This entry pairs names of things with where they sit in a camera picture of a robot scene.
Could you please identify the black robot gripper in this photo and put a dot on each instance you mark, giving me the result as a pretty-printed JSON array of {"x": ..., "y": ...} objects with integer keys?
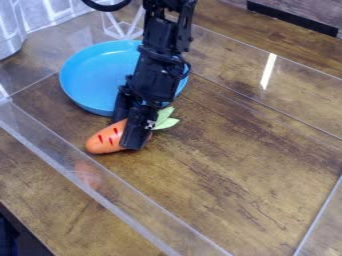
[{"x": 153, "y": 85}]

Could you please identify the orange toy carrot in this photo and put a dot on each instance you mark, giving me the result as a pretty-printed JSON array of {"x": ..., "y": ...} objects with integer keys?
[{"x": 106, "y": 140}]

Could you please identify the blue round tray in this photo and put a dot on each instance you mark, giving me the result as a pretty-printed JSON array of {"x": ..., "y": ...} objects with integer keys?
[{"x": 94, "y": 73}]

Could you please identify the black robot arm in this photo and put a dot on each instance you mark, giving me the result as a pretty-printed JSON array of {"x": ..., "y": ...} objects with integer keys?
[{"x": 168, "y": 28}]

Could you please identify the clear acrylic corner stand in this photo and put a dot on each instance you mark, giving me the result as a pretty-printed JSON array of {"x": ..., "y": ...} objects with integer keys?
[{"x": 123, "y": 25}]

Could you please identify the white patterned curtain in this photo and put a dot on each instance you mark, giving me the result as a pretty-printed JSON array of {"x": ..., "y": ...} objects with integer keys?
[{"x": 26, "y": 16}]

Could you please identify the dark wooden ledge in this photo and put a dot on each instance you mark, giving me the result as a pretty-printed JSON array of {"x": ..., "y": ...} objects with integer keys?
[{"x": 293, "y": 19}]

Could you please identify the clear acrylic barrier wall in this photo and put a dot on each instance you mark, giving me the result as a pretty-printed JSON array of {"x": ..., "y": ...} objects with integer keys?
[{"x": 160, "y": 226}]

